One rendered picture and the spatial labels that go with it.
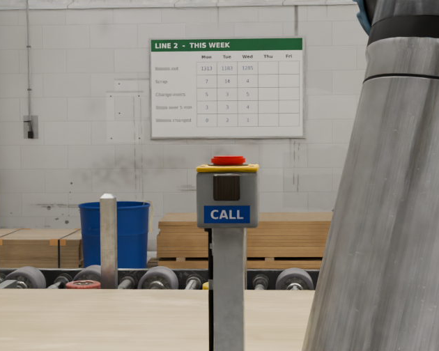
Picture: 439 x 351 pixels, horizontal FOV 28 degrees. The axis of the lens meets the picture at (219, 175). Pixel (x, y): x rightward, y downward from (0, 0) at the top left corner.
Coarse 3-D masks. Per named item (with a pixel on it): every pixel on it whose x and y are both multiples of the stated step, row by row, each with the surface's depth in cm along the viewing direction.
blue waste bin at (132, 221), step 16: (80, 208) 658; (96, 208) 644; (128, 208) 646; (144, 208) 659; (96, 224) 647; (128, 224) 648; (144, 224) 660; (96, 240) 649; (128, 240) 649; (144, 240) 662; (96, 256) 650; (128, 256) 650; (144, 256) 664
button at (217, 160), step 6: (216, 156) 101; (222, 156) 101; (228, 156) 101; (234, 156) 101; (240, 156) 101; (216, 162) 101; (222, 162) 100; (228, 162) 100; (234, 162) 100; (240, 162) 101
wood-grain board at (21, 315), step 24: (0, 312) 175; (24, 312) 175; (48, 312) 174; (72, 312) 174; (96, 312) 174; (120, 312) 174; (144, 312) 174; (168, 312) 174; (192, 312) 173; (264, 312) 173; (288, 312) 173; (0, 336) 154; (24, 336) 154; (48, 336) 154; (72, 336) 154; (96, 336) 154; (120, 336) 153; (144, 336) 153; (168, 336) 153; (192, 336) 153; (264, 336) 153; (288, 336) 152
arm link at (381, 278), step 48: (384, 0) 53; (432, 0) 49; (384, 48) 52; (432, 48) 49; (384, 96) 51; (432, 96) 49; (384, 144) 50; (432, 144) 48; (384, 192) 49; (432, 192) 48; (336, 240) 51; (384, 240) 48; (432, 240) 48; (336, 288) 50; (384, 288) 48; (432, 288) 47; (336, 336) 49; (384, 336) 47; (432, 336) 47
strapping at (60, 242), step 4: (16, 228) 771; (20, 228) 770; (24, 228) 770; (28, 228) 770; (76, 228) 767; (80, 228) 766; (12, 232) 743; (64, 236) 711; (0, 240) 696; (52, 240) 693; (56, 240) 692; (60, 240) 692; (64, 240) 692; (0, 244) 696; (52, 244) 693; (56, 244) 693; (60, 244) 692; (64, 244) 692
